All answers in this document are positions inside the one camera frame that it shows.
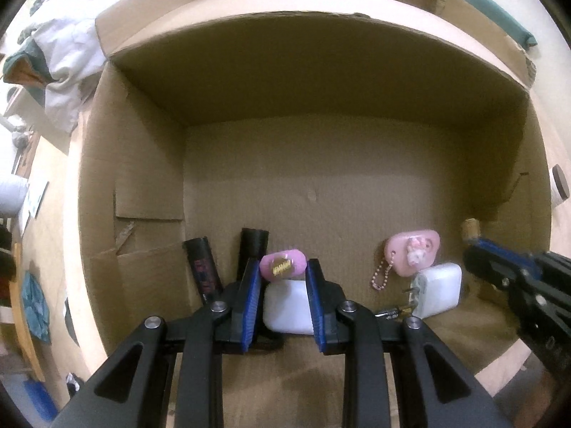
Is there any white earbuds case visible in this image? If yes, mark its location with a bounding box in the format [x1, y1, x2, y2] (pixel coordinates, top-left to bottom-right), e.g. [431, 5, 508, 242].
[262, 279, 314, 335]

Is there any white power adapter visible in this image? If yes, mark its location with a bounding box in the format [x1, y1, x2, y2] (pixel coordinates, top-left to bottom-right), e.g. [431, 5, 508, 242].
[408, 263, 463, 319]

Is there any pink bunny keychain case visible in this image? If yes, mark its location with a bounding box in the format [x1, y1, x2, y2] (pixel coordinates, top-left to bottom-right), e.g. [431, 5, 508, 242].
[371, 229, 440, 292]

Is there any small white bottle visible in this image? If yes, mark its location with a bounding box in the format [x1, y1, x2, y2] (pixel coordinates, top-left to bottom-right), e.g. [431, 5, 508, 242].
[461, 218, 481, 243]

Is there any AA battery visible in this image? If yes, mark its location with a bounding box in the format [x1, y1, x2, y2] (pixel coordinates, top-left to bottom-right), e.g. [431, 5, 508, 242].
[375, 305, 416, 321]

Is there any black lighter with red print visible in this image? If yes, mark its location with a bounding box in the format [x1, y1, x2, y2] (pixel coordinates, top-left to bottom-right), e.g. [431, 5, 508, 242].
[183, 237, 223, 304]

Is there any white jar brown lid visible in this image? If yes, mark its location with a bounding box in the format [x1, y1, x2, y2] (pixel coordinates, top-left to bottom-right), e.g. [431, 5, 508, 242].
[550, 164, 570, 208]

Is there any brown cardboard box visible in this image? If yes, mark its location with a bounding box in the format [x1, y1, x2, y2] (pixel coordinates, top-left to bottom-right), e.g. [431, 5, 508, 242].
[72, 0, 552, 369]

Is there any teal cushion headboard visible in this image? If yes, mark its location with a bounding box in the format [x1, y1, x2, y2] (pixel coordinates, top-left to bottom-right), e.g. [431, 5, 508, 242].
[465, 0, 538, 50]

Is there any lavender blanket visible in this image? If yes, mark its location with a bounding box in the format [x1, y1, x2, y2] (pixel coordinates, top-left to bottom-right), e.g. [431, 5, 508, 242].
[3, 0, 121, 133]

